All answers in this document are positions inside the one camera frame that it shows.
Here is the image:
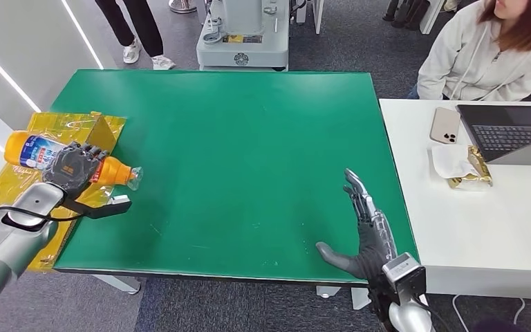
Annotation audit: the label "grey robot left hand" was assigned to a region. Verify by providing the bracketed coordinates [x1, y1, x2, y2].
[41, 142, 110, 200]

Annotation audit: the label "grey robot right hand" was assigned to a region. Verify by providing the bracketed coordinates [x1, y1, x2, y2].
[315, 168, 399, 282]

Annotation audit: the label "orange detergent bottle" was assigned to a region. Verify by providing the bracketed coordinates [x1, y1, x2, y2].
[3, 130, 144, 192]

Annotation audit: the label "yellow taped cardboard box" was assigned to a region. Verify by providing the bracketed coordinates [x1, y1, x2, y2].
[0, 111, 127, 272]

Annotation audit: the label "white tissue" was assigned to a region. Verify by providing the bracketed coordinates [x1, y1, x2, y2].
[431, 145, 478, 181]

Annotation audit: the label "gold foil wrapper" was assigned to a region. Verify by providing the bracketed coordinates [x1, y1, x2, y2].
[447, 145, 494, 191]

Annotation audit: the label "beige smartphone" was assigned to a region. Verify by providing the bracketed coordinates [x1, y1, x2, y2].
[429, 107, 462, 146]

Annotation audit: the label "standing person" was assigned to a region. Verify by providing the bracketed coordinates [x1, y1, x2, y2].
[94, 0, 176, 71]

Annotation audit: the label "dark laptop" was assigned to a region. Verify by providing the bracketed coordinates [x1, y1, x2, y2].
[456, 104, 531, 167]

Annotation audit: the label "chrome chair base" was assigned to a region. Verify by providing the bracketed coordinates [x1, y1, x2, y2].
[169, 0, 198, 14]

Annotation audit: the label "grey machine base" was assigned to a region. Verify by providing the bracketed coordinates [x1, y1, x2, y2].
[196, 0, 291, 71]

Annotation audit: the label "seated person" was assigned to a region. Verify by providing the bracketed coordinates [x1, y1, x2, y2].
[407, 0, 531, 102]

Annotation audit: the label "dark objects on floor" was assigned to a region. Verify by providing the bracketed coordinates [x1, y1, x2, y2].
[383, 0, 433, 31]

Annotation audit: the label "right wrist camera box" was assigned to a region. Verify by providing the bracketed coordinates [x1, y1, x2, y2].
[381, 252, 427, 307]

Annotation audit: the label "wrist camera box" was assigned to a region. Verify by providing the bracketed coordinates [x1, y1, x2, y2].
[381, 252, 427, 307]
[64, 194, 133, 220]

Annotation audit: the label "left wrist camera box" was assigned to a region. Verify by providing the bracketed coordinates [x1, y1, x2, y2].
[64, 194, 133, 220]

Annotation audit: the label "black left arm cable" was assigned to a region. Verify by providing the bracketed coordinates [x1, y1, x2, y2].
[0, 205, 83, 230]

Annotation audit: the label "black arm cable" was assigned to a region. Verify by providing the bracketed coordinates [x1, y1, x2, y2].
[411, 297, 452, 332]
[0, 205, 83, 230]

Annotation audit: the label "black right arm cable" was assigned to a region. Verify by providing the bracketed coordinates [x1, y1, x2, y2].
[411, 297, 452, 332]

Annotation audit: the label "white floor cable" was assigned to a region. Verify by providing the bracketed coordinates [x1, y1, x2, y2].
[514, 298, 528, 327]

